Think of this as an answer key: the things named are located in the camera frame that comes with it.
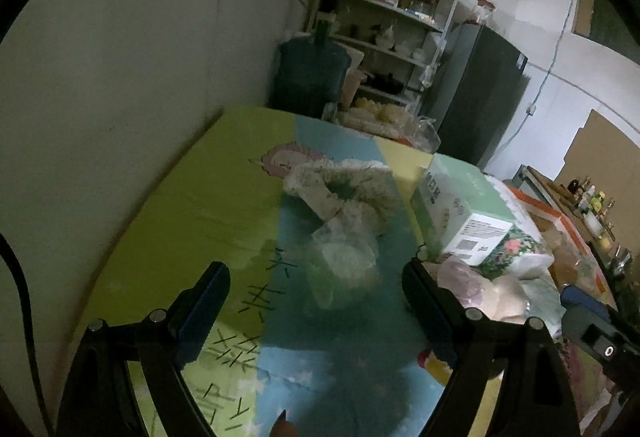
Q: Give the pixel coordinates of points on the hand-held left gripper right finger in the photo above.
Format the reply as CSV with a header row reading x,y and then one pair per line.
x,y
435,322

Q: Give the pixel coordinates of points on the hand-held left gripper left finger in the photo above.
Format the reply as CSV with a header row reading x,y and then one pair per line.
x,y
200,317

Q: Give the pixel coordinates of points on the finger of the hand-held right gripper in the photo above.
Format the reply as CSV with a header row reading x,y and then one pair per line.
x,y
587,302

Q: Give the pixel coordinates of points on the cardboard box with orange rim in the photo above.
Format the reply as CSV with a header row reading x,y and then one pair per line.
x,y
542,212

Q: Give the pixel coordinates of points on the green sponge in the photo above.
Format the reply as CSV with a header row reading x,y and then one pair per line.
x,y
340,262

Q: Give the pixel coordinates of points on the spotted white plush toy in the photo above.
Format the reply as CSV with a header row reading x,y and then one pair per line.
x,y
360,182

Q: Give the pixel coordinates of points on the floral tissue pack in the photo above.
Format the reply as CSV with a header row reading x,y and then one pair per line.
x,y
515,252

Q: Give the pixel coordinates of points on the group of condiment bottles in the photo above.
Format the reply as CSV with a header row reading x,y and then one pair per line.
x,y
592,202

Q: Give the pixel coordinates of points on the colourful printed blanket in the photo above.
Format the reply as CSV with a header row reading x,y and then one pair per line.
x,y
200,197

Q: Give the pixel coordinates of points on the kitchen counter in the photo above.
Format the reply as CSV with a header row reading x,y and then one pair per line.
x,y
550,187

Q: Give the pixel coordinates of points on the mint green carton box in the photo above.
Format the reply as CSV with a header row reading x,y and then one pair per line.
x,y
450,187

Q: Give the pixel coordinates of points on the clear plastic bag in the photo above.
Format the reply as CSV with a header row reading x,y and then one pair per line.
x,y
400,127

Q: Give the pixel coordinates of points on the dark grey refrigerator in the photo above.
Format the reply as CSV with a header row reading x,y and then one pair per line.
x,y
475,97

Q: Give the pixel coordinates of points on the black wok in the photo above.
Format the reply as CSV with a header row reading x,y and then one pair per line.
x,y
385,84

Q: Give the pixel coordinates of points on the large blue water jug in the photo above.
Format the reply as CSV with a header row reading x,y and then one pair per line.
x,y
310,72

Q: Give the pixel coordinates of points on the white sack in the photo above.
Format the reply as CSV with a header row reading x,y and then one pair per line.
x,y
356,59

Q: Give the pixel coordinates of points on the row of white bowls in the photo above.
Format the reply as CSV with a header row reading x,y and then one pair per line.
x,y
400,46

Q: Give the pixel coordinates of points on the glass jar with brown lid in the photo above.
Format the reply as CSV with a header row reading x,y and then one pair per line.
x,y
485,12

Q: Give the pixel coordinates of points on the white metal shelf rack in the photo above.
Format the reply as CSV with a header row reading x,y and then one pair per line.
x,y
390,14

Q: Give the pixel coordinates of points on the black water jug pump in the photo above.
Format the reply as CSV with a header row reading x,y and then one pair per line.
x,y
326,12

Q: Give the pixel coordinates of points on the cardboard wall sheet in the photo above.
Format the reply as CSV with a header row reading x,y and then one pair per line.
x,y
600,152

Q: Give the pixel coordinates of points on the white wall socket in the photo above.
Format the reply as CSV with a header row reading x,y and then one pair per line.
x,y
533,109

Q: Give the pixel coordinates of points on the high wall window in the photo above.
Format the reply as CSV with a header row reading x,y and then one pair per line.
x,y
610,17

